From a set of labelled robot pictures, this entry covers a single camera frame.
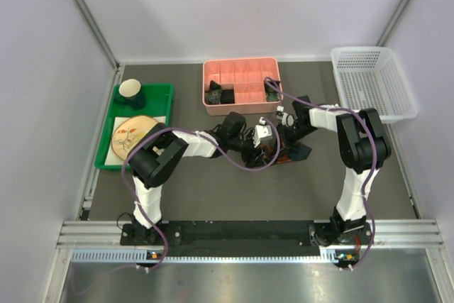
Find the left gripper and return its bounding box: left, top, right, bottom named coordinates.
left=228, top=131, right=266, bottom=167

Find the black orange floral tie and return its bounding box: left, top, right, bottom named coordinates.
left=262, top=142, right=312, bottom=165

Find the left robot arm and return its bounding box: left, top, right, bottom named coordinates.
left=121, top=112, right=280, bottom=246

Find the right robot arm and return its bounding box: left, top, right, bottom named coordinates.
left=276, top=97, right=392, bottom=246

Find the rolled navy yellow floral tie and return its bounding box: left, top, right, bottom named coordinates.
left=264, top=79, right=282, bottom=102

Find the rolled dark floral tie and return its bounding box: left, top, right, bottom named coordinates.
left=204, top=80, right=223, bottom=105

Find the pink divided organizer box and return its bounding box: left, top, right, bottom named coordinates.
left=202, top=57, right=281, bottom=116

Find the green plastic tray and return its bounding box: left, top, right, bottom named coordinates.
left=94, top=83, right=174, bottom=171

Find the round painted wooden plate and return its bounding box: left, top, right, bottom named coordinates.
left=111, top=115, right=165, bottom=160

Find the white perforated plastic basket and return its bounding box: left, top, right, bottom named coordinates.
left=331, top=46, right=419, bottom=124

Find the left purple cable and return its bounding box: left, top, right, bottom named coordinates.
left=121, top=126, right=282, bottom=272

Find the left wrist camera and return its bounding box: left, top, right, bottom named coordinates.
left=253, top=116, right=273, bottom=148

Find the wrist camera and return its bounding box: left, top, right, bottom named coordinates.
left=253, top=116, right=273, bottom=148
left=275, top=105, right=295, bottom=127

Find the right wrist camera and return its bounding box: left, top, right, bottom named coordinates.
left=275, top=105, right=295, bottom=127

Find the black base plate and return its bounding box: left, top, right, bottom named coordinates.
left=120, top=221, right=372, bottom=258

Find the grey slotted cable duct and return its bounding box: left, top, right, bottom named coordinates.
left=71, top=249, right=345, bottom=264

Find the aluminium frame rail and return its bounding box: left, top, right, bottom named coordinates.
left=73, top=0, right=120, bottom=69

